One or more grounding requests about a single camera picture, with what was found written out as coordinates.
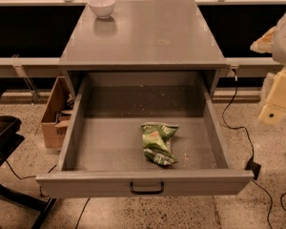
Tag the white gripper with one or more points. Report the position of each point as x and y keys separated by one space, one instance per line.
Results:
x=285 y=45

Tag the green jalapeno chip bag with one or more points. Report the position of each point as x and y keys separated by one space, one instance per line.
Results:
x=156 y=138

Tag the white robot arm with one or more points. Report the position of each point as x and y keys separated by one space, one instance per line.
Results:
x=274 y=42

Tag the grey cabinet counter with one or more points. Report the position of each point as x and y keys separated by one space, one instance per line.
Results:
x=141 y=35

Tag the grey open top drawer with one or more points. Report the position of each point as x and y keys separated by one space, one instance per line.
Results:
x=103 y=148

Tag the white ceramic bowl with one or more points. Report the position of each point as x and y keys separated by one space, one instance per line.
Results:
x=102 y=8

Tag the brown cardboard box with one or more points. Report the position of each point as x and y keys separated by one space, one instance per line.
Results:
x=56 y=117

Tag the black drawer handle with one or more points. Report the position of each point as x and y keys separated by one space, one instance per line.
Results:
x=147 y=190

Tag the grey wall rail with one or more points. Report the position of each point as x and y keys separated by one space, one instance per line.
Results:
x=49 y=67

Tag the black chair frame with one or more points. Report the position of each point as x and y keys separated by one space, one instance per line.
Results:
x=9 y=141

